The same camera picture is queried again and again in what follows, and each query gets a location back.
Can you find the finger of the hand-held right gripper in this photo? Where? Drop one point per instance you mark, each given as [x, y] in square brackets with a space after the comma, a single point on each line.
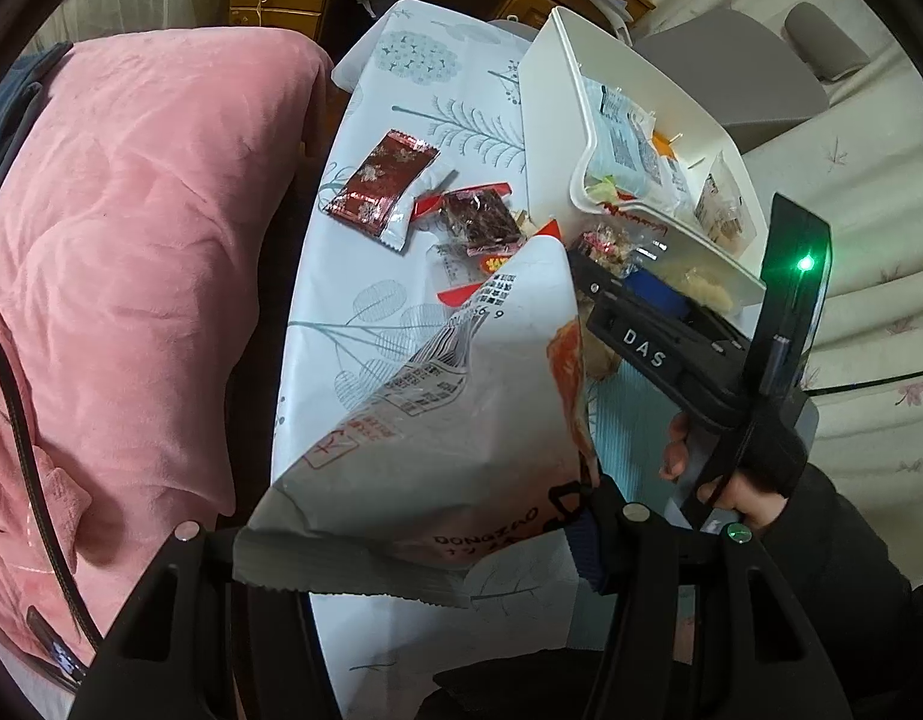
[600, 285]
[656, 292]

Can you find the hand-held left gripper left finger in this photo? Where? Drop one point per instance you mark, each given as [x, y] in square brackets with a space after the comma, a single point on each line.
[169, 577]

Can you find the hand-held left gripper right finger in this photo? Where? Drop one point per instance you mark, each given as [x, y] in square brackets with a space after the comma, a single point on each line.
[581, 547]

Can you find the clear packet red zigzag edge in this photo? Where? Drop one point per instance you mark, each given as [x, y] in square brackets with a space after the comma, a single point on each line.
[607, 249]

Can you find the clear bag of yellow puffs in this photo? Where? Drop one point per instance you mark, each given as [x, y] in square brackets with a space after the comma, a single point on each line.
[705, 289]

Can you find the dark red snack packet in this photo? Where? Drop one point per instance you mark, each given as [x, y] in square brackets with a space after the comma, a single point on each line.
[480, 221]

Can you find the clear red-cornered snack packet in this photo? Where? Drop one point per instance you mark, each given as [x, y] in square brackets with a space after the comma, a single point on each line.
[457, 274]

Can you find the large pale blue snack packet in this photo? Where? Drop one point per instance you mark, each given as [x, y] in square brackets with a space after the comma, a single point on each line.
[626, 142]

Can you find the white red cartoon snack bag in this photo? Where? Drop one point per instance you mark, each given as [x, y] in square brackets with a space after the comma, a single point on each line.
[446, 427]

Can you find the white plastic storage box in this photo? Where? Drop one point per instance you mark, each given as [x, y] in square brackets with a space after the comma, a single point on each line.
[559, 90]

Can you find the red patterned snack packet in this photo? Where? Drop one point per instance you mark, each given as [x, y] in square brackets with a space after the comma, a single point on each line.
[379, 180]

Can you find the person's right forearm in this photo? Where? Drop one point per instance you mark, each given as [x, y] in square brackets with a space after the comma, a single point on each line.
[843, 585]

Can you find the person's right hand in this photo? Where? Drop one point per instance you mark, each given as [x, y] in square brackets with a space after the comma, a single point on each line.
[753, 506]

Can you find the grey office chair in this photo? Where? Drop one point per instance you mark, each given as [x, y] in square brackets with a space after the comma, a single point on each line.
[731, 67]

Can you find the white floral curtain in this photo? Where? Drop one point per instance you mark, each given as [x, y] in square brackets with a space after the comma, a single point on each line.
[881, 202]

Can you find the pink blanket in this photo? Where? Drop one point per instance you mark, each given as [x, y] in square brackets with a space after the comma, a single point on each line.
[146, 240]

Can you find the dark blue clothing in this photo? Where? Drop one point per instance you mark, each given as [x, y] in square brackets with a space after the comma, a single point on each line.
[11, 112]

